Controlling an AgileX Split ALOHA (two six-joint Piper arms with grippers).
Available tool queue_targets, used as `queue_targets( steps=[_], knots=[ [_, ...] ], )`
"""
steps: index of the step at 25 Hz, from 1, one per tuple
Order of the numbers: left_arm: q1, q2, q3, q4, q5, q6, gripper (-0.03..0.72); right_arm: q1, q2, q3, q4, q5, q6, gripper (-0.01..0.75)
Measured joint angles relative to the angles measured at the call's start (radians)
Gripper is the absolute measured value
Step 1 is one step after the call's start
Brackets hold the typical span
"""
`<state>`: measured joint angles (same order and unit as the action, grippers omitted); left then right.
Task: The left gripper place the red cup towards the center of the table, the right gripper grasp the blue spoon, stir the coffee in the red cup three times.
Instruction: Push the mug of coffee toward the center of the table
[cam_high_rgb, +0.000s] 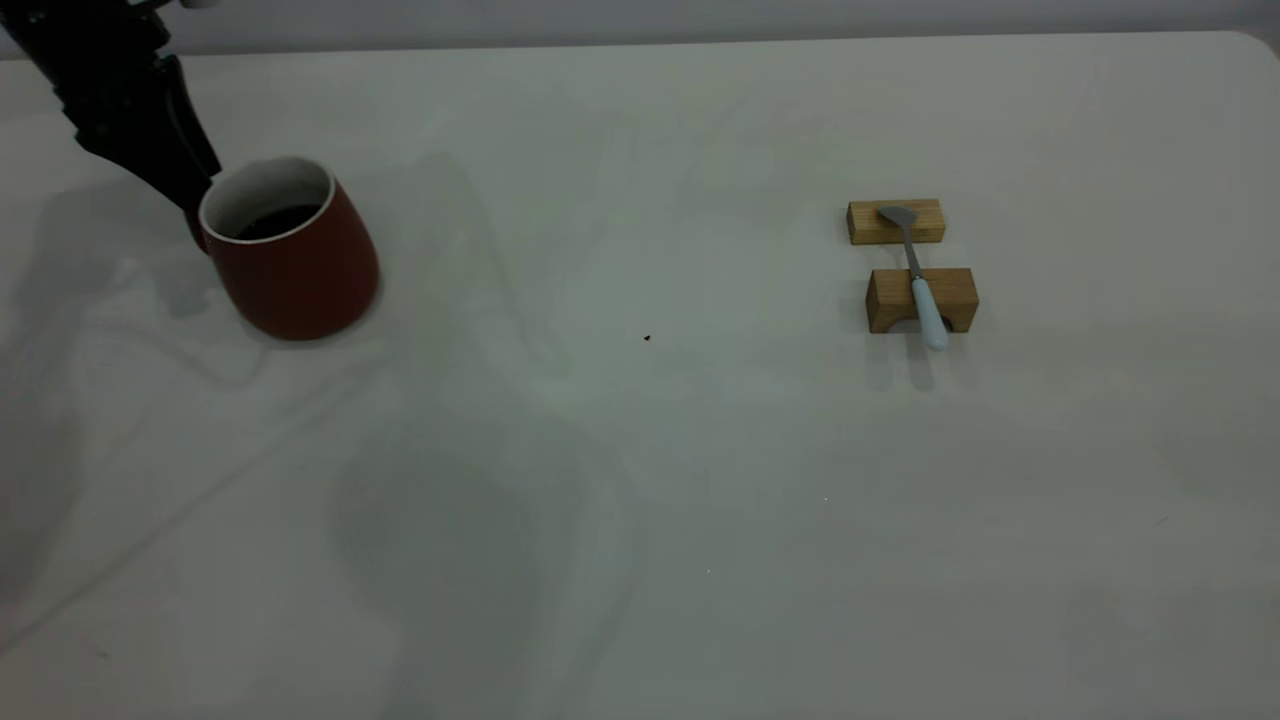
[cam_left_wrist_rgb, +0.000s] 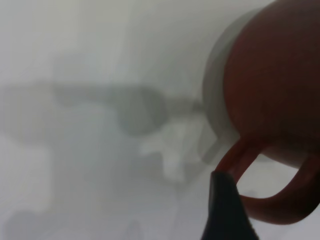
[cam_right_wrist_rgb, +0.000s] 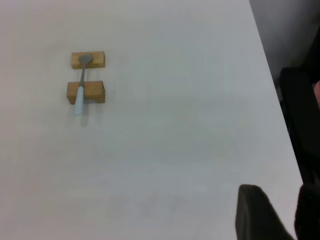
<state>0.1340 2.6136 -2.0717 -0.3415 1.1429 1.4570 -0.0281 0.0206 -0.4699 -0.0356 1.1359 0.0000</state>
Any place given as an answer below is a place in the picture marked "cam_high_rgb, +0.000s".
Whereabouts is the dark coffee liquid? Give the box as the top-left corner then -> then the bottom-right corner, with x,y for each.
237,205 -> 321,241

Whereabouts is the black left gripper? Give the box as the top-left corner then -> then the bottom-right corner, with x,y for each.
0,0 -> 223,217

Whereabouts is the arched wooden block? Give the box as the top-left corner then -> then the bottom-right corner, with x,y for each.
866,268 -> 979,335

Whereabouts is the spoon with light blue handle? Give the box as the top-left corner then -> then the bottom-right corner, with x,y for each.
877,205 -> 949,353

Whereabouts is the red ceramic cup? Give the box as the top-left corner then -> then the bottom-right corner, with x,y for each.
190,156 -> 381,342

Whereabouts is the rectangular wooden block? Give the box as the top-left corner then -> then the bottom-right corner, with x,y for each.
847,199 -> 946,246

